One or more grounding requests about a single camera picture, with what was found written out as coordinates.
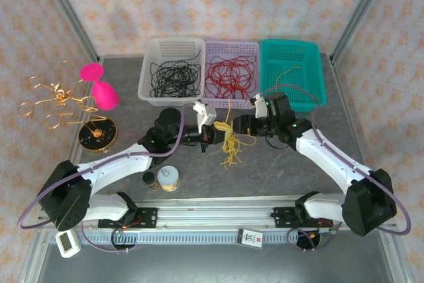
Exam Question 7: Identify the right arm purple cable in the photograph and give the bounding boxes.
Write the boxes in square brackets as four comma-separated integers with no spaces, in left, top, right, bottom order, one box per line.
[260,84,411,253]

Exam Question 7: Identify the aluminium mounting rail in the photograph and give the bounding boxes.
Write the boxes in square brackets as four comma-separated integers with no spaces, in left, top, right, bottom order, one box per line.
[34,193,397,231]

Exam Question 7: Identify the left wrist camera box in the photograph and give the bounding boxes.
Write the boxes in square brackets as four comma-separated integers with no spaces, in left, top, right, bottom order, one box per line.
[193,101,218,133]

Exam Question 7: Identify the aluminium frame post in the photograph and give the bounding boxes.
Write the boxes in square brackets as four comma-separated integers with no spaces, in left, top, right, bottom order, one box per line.
[34,0,100,62]
[331,0,395,65]

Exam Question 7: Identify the black cable bundle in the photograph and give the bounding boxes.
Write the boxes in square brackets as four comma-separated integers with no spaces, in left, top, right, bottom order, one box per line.
[148,49,203,98]

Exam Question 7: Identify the teal plastic basket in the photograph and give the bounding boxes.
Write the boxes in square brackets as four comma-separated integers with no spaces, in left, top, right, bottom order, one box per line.
[259,38,328,113]

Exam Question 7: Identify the grey slotted cable duct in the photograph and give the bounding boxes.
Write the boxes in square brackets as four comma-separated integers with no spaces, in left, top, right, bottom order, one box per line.
[49,231,335,246]

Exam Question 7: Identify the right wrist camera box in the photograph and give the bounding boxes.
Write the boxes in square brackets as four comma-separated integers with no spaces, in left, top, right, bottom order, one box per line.
[250,95,270,120]

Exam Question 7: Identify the white label tag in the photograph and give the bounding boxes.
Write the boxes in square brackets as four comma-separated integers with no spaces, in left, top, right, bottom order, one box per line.
[237,228,265,250]

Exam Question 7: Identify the small dark jar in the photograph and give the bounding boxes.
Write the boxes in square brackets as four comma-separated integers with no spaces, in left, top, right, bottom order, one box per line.
[142,172,158,191]

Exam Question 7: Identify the pink egg-shaped sponge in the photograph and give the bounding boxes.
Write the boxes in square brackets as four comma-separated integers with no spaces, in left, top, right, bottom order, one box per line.
[91,80,119,111]

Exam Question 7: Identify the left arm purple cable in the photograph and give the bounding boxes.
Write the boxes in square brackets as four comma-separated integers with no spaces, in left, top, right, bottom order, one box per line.
[17,103,196,253]

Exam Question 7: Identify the lilac plastic basket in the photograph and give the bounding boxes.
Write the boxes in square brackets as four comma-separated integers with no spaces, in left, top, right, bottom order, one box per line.
[201,40,262,110]

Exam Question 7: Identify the white digital timer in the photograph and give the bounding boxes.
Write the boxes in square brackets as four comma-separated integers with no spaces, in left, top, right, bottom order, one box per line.
[55,231,82,258]

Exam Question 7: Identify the gold wire ornament stand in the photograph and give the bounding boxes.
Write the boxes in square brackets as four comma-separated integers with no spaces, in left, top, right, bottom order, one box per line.
[18,60,119,154]

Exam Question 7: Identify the silver tin can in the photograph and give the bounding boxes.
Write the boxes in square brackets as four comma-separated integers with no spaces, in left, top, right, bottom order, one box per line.
[156,166,182,193]

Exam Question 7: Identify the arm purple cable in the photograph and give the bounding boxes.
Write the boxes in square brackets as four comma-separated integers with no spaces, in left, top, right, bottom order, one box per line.
[260,84,411,253]
[17,103,196,253]

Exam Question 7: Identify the red cable bundle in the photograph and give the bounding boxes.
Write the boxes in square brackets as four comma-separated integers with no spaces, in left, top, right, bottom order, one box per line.
[204,54,258,100]

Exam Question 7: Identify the white plastic basket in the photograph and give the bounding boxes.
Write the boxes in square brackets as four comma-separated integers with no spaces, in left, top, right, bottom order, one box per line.
[137,36,206,107]

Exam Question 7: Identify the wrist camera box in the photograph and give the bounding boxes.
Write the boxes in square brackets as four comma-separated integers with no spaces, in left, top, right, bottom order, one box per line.
[193,101,218,133]
[250,95,270,120]

